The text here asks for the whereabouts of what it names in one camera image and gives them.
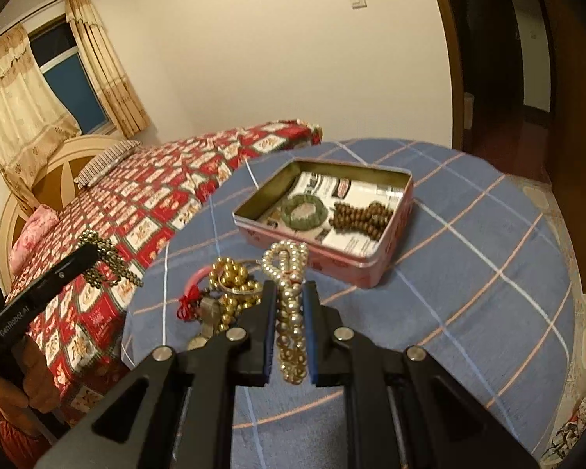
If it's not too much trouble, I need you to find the pale pearl bead necklace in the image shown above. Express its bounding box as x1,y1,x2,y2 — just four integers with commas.
261,240,309,385

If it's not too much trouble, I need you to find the green jade bracelet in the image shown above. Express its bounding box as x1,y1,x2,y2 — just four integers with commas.
280,195,329,229

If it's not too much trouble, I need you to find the pink bangle with red tassel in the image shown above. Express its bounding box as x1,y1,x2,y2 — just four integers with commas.
176,263,225,322

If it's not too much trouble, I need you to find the dark metallic bead chain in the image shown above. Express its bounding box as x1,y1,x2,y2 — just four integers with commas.
77,231,145,288

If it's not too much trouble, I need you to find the striped pillow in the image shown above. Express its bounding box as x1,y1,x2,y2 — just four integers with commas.
74,139,142,187

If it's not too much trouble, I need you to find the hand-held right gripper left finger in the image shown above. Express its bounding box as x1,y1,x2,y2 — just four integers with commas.
32,279,280,469

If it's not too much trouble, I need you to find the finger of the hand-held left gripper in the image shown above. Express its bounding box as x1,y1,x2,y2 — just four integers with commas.
70,243,102,280

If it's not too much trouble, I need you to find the blue plaid tablecloth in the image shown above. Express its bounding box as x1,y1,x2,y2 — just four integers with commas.
121,138,574,469

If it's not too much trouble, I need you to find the beige patterned curtain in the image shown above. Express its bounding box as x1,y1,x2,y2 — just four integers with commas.
64,0,150,138
0,24,81,216

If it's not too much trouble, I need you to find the cream wooden headboard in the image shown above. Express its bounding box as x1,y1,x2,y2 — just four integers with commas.
0,134,123,294

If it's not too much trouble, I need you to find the brown door frame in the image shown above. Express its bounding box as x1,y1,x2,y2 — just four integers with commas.
422,0,472,152

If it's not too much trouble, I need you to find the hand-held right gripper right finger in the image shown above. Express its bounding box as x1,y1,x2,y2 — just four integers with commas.
303,279,542,469

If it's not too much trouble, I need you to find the gold bead bracelet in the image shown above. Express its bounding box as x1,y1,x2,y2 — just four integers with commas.
210,256,263,314

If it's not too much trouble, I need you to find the pink tin box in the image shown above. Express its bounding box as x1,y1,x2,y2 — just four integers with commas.
232,159,414,288

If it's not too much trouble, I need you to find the red printed bedspread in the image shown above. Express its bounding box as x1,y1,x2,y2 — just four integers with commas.
2,120,323,426

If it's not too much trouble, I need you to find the window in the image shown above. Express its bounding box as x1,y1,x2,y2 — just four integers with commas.
29,22,115,132

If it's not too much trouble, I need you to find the brown wooden door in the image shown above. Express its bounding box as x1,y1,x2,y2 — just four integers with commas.
534,0,586,294

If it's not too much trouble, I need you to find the brown wooden bead bracelet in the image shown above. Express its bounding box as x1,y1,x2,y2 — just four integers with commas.
331,201,395,238

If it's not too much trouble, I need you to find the pink pillow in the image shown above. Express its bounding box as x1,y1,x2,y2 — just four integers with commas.
9,205,59,274

